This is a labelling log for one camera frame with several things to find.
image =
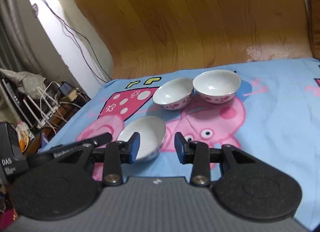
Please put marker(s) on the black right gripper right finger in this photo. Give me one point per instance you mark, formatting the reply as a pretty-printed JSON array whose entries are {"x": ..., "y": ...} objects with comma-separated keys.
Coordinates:
[{"x": 241, "y": 183}]

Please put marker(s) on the white bowl pink flowers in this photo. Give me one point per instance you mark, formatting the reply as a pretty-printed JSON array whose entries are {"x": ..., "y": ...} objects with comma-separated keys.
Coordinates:
[{"x": 175, "y": 94}]

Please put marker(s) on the blue Peppa Pig blanket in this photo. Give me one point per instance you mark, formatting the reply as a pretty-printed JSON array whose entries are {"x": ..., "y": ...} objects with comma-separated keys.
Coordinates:
[{"x": 274, "y": 117}]

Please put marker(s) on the clutter of routers and cables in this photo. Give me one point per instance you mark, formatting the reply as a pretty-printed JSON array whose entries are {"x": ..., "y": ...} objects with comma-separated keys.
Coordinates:
[{"x": 36, "y": 108}]

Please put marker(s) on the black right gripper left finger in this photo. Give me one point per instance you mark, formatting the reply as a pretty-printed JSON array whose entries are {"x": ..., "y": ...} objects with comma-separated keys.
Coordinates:
[{"x": 69, "y": 184}]

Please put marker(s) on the wood pattern vinyl sheet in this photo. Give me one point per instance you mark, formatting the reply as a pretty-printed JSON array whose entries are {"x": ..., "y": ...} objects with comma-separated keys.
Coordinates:
[{"x": 149, "y": 37}]

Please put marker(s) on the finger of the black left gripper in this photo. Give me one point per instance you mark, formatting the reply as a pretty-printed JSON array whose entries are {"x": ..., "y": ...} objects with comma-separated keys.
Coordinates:
[{"x": 60, "y": 150}]

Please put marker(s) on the white bowl pink pattern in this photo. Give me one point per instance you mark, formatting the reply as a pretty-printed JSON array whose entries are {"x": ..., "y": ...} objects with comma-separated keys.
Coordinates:
[{"x": 217, "y": 86}]

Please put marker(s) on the small white bowl pink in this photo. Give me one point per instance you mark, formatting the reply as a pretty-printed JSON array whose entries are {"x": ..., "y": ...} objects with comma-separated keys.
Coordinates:
[{"x": 152, "y": 132}]

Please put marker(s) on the brown cushion pad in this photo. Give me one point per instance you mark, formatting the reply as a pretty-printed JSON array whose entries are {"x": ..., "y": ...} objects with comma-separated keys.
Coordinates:
[{"x": 314, "y": 20}]

